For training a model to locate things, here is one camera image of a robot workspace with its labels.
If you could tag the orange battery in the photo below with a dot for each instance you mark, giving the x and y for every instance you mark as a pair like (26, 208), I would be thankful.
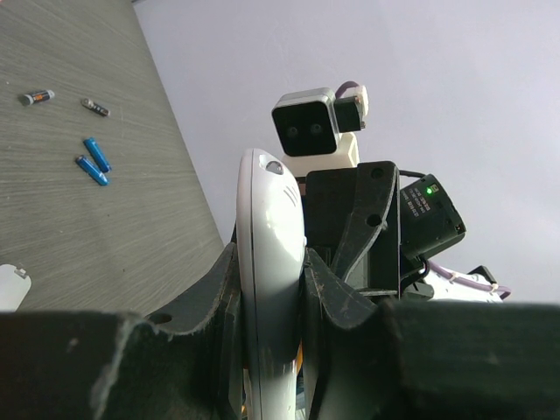
(299, 358)

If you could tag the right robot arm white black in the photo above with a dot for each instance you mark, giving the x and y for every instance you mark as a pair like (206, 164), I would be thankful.
(430, 224)

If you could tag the white battery cover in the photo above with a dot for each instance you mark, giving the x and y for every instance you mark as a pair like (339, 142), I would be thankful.
(15, 283)

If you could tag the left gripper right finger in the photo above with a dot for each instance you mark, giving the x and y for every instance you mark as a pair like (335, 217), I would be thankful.
(424, 360)

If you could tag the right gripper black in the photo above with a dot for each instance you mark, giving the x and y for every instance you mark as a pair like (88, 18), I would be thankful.
(352, 218)

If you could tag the grey black battery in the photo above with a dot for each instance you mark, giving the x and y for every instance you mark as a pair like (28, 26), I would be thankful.
(95, 107)

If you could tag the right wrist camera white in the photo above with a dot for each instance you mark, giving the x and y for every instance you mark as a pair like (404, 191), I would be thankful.
(318, 128)

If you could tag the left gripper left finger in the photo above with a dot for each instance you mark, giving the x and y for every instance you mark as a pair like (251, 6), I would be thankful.
(183, 361)

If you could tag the blue battery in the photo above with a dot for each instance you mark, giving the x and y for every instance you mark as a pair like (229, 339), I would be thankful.
(97, 154)
(92, 170)

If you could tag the dark battery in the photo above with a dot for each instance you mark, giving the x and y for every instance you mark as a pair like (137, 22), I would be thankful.
(36, 97)

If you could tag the white remote control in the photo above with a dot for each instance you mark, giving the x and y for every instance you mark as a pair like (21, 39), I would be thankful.
(270, 237)

